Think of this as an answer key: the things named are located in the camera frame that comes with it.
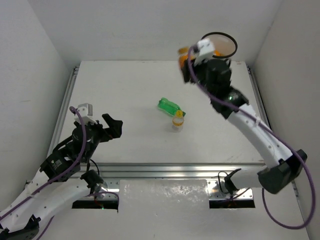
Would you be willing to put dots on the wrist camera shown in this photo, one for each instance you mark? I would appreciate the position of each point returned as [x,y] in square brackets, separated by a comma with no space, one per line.
[204,50]
[86,112]

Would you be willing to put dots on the orange bottle fruit label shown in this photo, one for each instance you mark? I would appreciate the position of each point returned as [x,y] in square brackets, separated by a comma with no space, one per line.
[217,53]

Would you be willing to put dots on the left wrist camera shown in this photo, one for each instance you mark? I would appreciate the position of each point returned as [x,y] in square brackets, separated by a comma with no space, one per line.
[86,112]

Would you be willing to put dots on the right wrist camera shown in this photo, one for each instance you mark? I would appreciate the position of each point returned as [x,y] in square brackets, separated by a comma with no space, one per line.
[204,50]

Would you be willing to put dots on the green plastic bottle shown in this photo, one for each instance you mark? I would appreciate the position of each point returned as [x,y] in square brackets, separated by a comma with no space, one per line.
[169,107]

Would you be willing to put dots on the white bin black rim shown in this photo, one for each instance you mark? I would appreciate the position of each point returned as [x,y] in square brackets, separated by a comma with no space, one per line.
[223,42]

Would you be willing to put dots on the white foam cover plate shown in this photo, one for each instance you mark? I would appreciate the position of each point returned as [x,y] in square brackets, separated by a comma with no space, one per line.
[165,194]

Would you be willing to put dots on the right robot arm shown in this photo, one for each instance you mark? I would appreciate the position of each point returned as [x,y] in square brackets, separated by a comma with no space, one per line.
[282,164]

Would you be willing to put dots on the orange bottle brown cap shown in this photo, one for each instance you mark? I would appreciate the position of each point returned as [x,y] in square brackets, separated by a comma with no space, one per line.
[183,56]

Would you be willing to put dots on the aluminium table edge rail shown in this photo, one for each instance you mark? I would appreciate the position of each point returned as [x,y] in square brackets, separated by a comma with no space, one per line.
[171,170]

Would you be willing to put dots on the left side rail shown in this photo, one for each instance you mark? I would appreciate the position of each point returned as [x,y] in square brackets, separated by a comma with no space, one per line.
[63,110]

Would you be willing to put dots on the clear bottle yellow cap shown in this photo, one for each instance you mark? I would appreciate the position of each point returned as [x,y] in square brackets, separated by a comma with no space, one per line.
[178,120]

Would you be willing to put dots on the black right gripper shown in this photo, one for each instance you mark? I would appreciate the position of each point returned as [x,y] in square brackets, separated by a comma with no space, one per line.
[187,74]

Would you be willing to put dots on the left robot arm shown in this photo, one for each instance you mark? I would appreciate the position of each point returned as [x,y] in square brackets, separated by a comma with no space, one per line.
[53,189]

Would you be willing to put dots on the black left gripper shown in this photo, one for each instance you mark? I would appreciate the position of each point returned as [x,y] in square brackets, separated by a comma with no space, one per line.
[104,131]

